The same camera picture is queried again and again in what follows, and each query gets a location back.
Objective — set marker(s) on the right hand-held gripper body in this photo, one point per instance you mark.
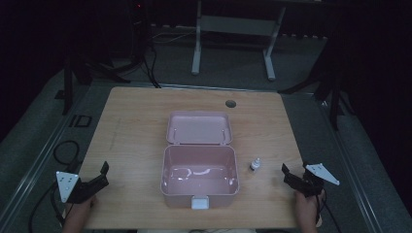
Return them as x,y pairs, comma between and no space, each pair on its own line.
311,181

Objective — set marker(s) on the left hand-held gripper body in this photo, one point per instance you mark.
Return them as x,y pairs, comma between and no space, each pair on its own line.
68,186

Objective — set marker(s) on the small white dropper bottle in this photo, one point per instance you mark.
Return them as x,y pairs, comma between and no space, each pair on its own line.
255,164

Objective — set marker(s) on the pink plastic storage box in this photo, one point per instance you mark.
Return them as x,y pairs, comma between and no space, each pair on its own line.
199,161

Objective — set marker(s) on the person's right hand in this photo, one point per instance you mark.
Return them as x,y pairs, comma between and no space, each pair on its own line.
306,207

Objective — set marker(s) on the person's left hand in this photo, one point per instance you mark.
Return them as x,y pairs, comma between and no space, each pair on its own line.
81,210

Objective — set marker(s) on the black tripod stand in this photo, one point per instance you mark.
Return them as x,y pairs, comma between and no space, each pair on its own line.
82,71
330,87

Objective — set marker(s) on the metal floor rail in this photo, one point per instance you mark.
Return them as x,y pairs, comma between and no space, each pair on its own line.
39,161
351,168

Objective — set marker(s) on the white metal desk frame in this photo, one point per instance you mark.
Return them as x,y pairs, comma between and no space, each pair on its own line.
236,26

